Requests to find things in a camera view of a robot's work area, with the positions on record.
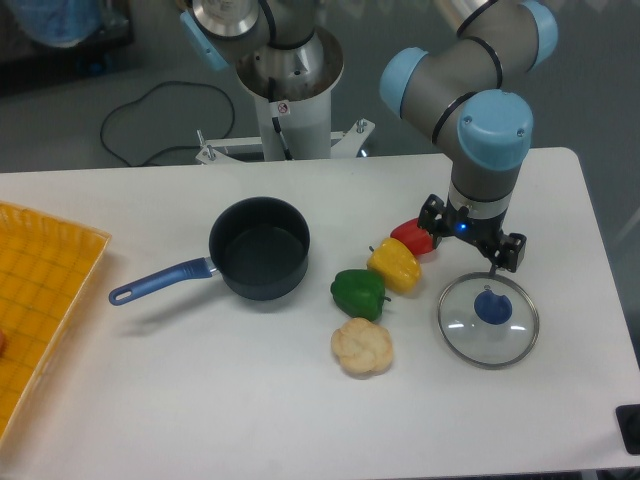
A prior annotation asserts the black floor cable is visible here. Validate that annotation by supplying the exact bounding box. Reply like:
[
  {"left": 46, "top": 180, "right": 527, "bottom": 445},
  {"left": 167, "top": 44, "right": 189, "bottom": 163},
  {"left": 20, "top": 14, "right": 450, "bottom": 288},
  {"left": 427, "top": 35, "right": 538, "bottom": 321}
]
[{"left": 99, "top": 80, "right": 236, "bottom": 168}]

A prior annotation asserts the yellow bell pepper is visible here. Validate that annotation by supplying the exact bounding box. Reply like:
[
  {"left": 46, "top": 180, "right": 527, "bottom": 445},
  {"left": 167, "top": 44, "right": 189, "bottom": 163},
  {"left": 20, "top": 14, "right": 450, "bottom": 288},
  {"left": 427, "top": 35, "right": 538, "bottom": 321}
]
[{"left": 367, "top": 237, "right": 422, "bottom": 294}]

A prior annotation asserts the yellow plastic basket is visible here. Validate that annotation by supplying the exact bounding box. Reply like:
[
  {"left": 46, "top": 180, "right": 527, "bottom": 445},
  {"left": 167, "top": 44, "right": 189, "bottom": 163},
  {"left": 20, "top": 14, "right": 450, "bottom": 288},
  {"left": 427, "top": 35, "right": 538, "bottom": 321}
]
[{"left": 1, "top": 201, "right": 111, "bottom": 439}]

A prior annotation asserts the red bell pepper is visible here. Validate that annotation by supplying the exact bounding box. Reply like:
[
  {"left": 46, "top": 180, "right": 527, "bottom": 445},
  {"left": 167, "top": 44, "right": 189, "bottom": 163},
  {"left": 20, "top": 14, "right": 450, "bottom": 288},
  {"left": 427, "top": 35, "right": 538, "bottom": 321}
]
[{"left": 390, "top": 218, "right": 434, "bottom": 257}]

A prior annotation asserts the black object table corner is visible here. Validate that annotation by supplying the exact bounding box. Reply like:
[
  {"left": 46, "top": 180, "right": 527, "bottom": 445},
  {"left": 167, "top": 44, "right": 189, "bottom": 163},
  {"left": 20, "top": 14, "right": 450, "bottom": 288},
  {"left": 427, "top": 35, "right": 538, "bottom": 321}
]
[{"left": 615, "top": 404, "right": 640, "bottom": 455}]

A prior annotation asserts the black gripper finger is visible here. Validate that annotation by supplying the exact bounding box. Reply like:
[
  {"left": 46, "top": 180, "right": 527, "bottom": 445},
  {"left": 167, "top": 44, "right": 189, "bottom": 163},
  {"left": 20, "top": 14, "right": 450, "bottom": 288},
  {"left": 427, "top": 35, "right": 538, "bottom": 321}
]
[
  {"left": 491, "top": 233, "right": 527, "bottom": 273},
  {"left": 417, "top": 194, "right": 445, "bottom": 249}
]

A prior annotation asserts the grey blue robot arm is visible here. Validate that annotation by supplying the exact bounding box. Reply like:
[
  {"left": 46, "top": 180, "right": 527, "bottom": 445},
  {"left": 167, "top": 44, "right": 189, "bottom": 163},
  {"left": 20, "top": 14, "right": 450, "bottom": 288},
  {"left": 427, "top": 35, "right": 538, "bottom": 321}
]
[{"left": 180, "top": 1, "right": 558, "bottom": 272}]

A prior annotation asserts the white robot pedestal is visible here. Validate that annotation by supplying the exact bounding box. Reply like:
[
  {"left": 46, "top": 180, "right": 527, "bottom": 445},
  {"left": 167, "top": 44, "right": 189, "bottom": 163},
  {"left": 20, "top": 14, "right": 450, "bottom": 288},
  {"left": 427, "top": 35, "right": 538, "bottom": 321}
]
[{"left": 196, "top": 26, "right": 375, "bottom": 164}]

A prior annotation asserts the round bread roll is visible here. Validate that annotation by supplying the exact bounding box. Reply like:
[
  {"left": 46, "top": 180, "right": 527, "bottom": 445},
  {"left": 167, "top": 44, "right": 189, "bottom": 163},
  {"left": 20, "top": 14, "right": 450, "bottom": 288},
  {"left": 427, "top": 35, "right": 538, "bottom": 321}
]
[{"left": 331, "top": 317, "right": 394, "bottom": 376}]

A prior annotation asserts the dark pot blue handle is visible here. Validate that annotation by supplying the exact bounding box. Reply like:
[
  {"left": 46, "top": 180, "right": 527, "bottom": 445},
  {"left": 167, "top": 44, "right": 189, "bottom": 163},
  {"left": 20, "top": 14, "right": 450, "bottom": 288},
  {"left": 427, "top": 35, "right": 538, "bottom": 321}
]
[{"left": 109, "top": 197, "right": 310, "bottom": 306}]

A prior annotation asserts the green bell pepper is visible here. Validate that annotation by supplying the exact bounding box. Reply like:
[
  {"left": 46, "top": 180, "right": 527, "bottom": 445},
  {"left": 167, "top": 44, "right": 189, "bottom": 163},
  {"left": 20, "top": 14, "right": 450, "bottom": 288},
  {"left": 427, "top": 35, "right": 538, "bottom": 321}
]
[{"left": 330, "top": 269, "right": 389, "bottom": 322}]

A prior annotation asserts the glass lid blue knob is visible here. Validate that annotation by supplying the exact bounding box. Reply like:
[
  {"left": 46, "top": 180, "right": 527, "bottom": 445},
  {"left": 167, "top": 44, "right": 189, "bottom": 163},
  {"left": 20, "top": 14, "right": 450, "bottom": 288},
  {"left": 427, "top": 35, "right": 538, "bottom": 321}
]
[{"left": 437, "top": 272, "right": 540, "bottom": 369}]

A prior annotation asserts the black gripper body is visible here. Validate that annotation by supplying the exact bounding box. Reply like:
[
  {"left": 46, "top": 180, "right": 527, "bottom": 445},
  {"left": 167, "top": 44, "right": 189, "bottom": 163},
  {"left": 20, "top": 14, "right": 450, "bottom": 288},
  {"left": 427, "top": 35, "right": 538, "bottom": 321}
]
[{"left": 442, "top": 199, "right": 507, "bottom": 257}]

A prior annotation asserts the dark cart with blue item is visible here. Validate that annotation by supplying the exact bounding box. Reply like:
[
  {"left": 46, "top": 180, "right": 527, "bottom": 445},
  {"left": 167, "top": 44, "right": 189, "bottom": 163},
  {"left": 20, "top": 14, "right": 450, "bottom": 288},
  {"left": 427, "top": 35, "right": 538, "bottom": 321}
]
[{"left": 1, "top": 1, "right": 134, "bottom": 97}]

